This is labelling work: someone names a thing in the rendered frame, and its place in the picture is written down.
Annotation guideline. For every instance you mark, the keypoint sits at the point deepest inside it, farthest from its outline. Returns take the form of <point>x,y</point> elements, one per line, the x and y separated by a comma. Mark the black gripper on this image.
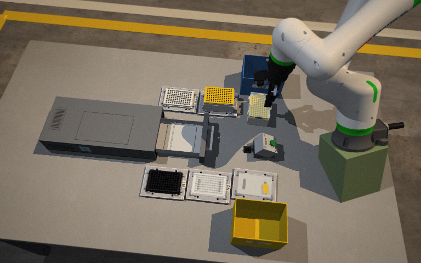
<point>275,83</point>

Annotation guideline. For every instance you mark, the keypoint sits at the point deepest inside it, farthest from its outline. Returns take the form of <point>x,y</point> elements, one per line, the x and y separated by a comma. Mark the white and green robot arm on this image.
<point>326,61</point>

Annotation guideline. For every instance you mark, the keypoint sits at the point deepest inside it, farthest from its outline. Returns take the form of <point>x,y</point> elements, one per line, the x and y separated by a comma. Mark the blue bin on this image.
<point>253,63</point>

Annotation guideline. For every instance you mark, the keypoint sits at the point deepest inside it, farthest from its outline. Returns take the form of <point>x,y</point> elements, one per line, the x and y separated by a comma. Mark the yellow waste bin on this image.
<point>259,223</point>

